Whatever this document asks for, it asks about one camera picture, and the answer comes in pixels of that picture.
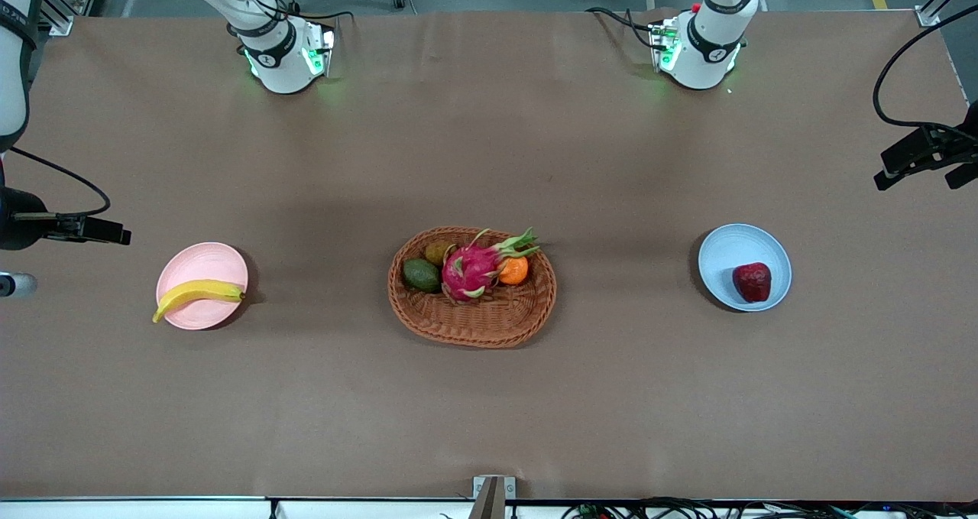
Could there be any yellow banana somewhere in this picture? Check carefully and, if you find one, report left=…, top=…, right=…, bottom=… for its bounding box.
left=152, top=279, right=247, bottom=323

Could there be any dark red apple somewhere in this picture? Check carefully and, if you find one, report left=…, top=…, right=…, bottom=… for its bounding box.
left=732, top=262, right=772, bottom=303

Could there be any pink round plate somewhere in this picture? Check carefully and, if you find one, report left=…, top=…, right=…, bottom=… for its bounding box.
left=155, top=242, right=249, bottom=330

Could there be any light blue round plate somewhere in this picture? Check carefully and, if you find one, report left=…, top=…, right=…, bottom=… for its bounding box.
left=698, top=223, right=793, bottom=313

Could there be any green avocado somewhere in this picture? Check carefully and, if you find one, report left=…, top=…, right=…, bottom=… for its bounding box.
left=403, top=258, right=443, bottom=294

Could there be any pink dragon fruit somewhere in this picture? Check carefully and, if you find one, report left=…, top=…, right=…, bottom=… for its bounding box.
left=441, top=227, right=542, bottom=303

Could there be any brown wicker basket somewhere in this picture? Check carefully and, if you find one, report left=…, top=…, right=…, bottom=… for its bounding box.
left=387, top=226, right=558, bottom=349

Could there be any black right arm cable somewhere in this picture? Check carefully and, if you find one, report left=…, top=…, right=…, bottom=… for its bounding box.
left=6, top=146, right=112, bottom=219

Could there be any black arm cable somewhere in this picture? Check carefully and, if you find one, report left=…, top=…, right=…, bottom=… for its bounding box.
left=873, top=3, right=978, bottom=135
left=6, top=146, right=112, bottom=219

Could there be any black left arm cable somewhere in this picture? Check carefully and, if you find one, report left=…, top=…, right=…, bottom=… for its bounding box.
left=873, top=3, right=978, bottom=135

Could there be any black left base cable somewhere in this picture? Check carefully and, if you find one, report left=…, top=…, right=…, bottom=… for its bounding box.
left=585, top=6, right=667, bottom=51

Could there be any tangled black cable bundle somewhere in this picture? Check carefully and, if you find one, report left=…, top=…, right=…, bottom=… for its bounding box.
left=562, top=496, right=978, bottom=519

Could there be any metal table edge bracket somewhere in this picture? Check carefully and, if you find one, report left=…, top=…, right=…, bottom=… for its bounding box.
left=472, top=475, right=517, bottom=519

